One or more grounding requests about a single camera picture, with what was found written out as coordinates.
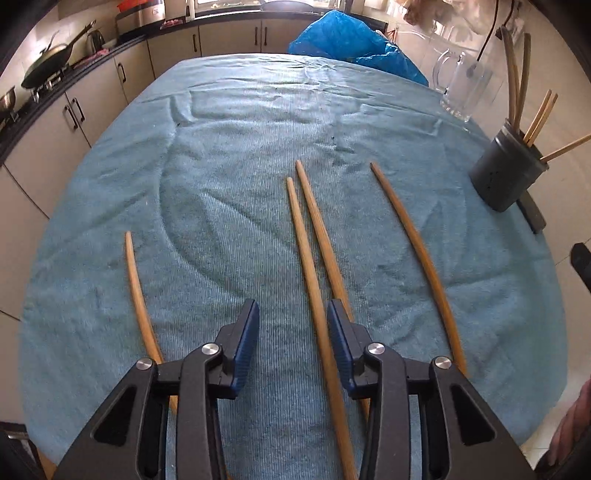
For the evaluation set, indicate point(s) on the pink plastic bag hanging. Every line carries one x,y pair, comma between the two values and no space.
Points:
426,14

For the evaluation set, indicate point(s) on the blue plastic bag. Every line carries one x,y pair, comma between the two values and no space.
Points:
341,37

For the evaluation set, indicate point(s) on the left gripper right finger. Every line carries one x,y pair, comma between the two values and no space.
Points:
461,436

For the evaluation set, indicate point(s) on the steel pot on stove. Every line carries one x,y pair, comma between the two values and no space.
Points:
7,105

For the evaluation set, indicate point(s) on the black wok pan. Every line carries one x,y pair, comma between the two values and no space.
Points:
51,61

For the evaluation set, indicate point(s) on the black utensil holder cup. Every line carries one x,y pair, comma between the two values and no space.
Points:
506,169

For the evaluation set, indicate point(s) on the black kettle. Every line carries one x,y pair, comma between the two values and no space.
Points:
94,42

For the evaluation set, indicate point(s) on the black smartphone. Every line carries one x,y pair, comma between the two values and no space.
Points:
531,213

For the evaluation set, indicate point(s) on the person's right hand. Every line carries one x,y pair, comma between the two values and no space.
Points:
571,427

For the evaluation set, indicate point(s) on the clear glass pitcher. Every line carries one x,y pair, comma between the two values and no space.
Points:
462,81

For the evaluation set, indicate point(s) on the wooden chopstick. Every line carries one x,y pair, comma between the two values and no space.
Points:
565,149
328,255
329,368
144,323
544,119
538,116
527,46
429,269
512,72

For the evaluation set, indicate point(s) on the rice cooker with red lid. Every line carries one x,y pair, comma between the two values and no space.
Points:
139,16

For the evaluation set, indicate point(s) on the blue towel table cloth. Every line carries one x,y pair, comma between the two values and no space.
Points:
499,277

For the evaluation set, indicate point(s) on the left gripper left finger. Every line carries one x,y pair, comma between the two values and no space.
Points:
126,436

